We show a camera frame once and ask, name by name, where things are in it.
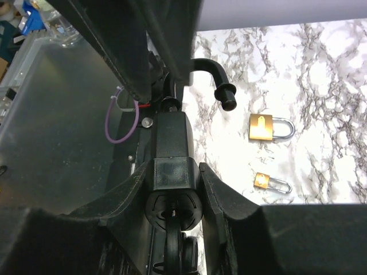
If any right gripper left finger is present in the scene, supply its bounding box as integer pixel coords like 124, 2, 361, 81
1, 164, 149, 274

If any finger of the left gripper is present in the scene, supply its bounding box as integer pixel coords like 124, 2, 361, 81
49, 0, 151, 101
131, 0, 202, 86

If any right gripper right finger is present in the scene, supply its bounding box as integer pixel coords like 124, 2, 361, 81
200, 163, 366, 274

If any small brass padlock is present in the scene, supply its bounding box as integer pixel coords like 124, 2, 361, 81
253, 172, 292, 195

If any black padlock with keys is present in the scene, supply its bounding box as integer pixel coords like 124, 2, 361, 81
145, 57, 237, 231

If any large brass padlock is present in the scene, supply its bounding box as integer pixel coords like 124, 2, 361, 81
248, 113, 296, 141

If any clear plastic storage bin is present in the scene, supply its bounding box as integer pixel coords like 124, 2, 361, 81
1, 38, 134, 214

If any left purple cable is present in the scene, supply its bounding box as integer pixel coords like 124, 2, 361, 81
105, 87, 141, 144

